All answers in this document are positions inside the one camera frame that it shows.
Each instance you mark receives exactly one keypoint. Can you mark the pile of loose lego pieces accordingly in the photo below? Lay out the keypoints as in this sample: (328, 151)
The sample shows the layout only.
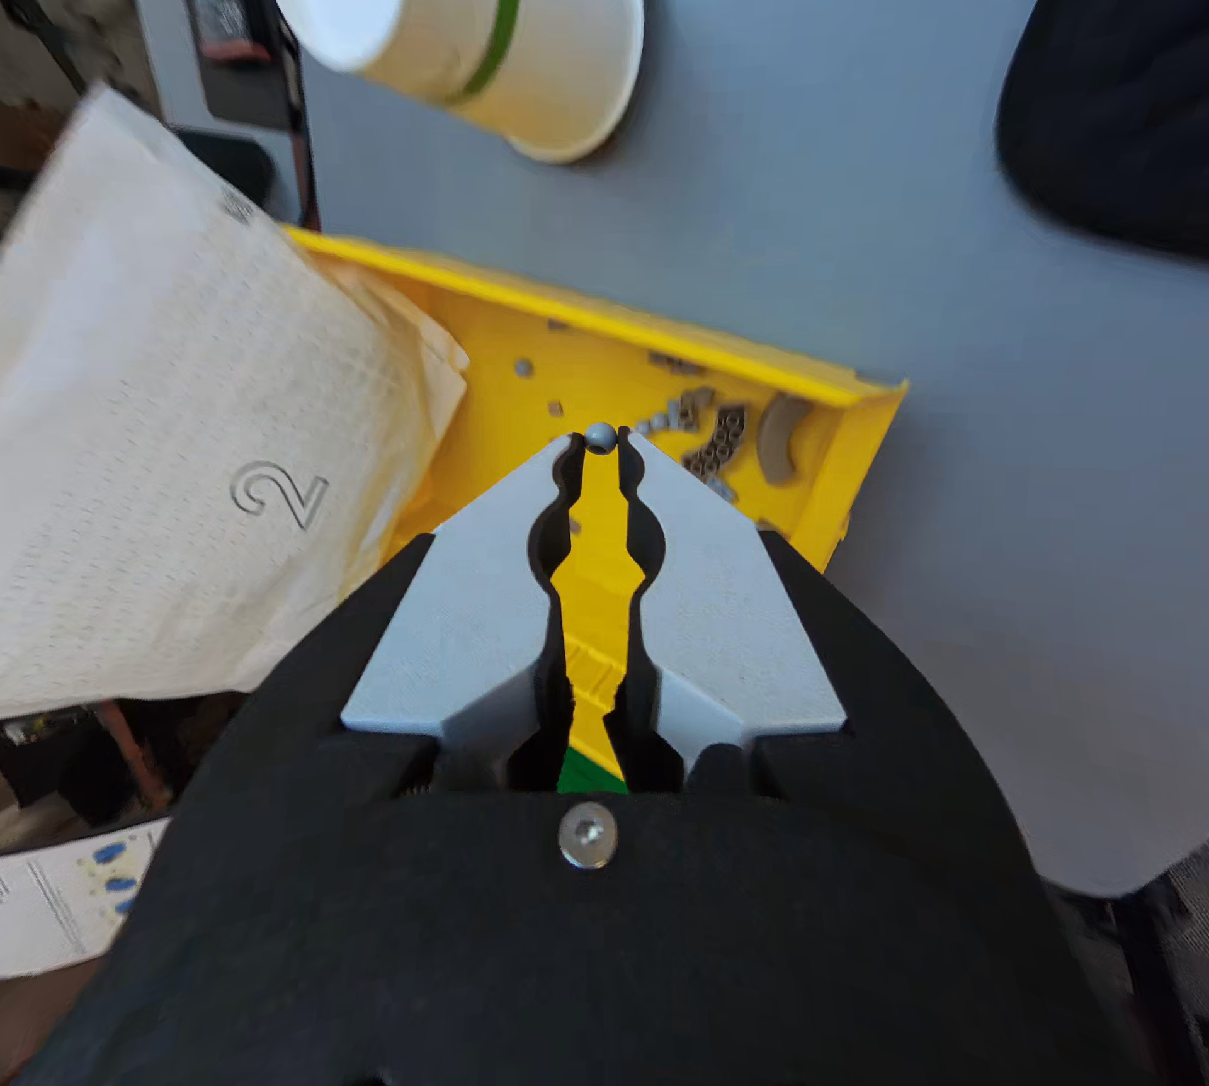
(719, 443)

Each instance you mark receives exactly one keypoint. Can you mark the tan curved lego piece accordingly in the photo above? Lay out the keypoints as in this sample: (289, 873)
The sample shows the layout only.
(776, 434)

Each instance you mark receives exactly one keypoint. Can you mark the white green-striped paper cup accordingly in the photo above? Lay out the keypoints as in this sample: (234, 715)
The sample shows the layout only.
(557, 8)

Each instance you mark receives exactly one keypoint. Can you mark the green lego plate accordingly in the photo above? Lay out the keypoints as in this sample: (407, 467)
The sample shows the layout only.
(591, 776)

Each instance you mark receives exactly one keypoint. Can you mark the black cloth pad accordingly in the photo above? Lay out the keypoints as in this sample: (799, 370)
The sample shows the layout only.
(1124, 65)

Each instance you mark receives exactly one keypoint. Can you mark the yellow plastic bin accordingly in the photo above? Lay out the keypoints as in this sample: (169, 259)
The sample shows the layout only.
(529, 330)

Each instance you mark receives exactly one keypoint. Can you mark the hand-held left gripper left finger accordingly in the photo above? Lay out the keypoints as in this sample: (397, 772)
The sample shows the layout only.
(472, 623)

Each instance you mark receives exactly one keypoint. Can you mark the black electronic device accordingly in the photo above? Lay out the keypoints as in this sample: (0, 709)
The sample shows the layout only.
(232, 0)

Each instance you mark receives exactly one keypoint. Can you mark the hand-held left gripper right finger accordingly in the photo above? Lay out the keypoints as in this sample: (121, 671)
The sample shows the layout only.
(727, 623)

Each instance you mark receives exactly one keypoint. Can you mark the paper sheet with blue marks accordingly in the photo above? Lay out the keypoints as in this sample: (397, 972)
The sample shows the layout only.
(66, 897)

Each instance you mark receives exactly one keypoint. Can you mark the white numbered paper bag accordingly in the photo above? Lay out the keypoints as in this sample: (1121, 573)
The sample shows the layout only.
(189, 405)

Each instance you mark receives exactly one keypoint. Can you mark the small grey lego ball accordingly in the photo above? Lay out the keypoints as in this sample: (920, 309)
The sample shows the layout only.
(601, 438)

